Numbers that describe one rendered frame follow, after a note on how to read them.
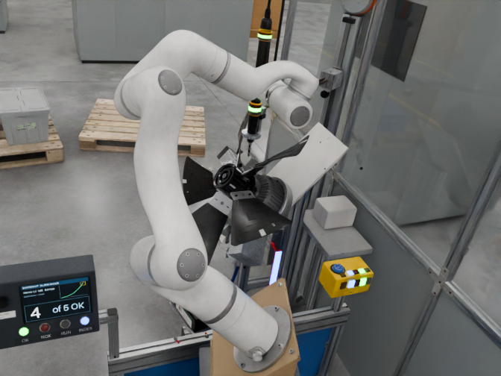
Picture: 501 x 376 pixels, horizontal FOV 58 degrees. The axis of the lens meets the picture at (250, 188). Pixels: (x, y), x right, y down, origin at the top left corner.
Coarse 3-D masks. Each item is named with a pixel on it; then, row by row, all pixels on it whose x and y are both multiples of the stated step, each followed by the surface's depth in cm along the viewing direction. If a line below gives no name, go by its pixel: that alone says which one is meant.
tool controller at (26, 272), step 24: (24, 264) 122; (48, 264) 122; (72, 264) 123; (0, 288) 112; (24, 288) 114; (48, 288) 116; (72, 288) 119; (96, 288) 122; (0, 312) 114; (24, 312) 116; (48, 312) 118; (72, 312) 121; (96, 312) 123; (0, 336) 115; (24, 336) 118; (48, 336) 120
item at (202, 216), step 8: (200, 208) 181; (208, 208) 180; (192, 216) 181; (200, 216) 180; (208, 216) 180; (216, 216) 180; (224, 216) 180; (200, 224) 179; (208, 224) 179; (216, 224) 179; (224, 224) 180; (200, 232) 179; (208, 232) 179; (216, 232) 179; (208, 240) 178; (216, 240) 178; (208, 248) 177; (208, 256) 176; (208, 264) 175
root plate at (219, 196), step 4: (216, 192) 181; (220, 192) 181; (216, 196) 181; (220, 196) 181; (224, 196) 181; (212, 200) 181; (216, 200) 181; (220, 200) 181; (224, 200) 181; (228, 200) 181; (232, 200) 181; (212, 204) 181; (216, 204) 181; (220, 204) 181; (224, 204) 181; (228, 204) 181; (232, 204) 181; (216, 208) 181; (220, 208) 181; (224, 208) 181; (228, 208) 181; (224, 212) 181; (228, 212) 181
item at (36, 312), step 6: (24, 306) 115; (30, 306) 116; (36, 306) 116; (42, 306) 117; (30, 312) 116; (36, 312) 117; (42, 312) 118; (30, 318) 117; (36, 318) 117; (42, 318) 118
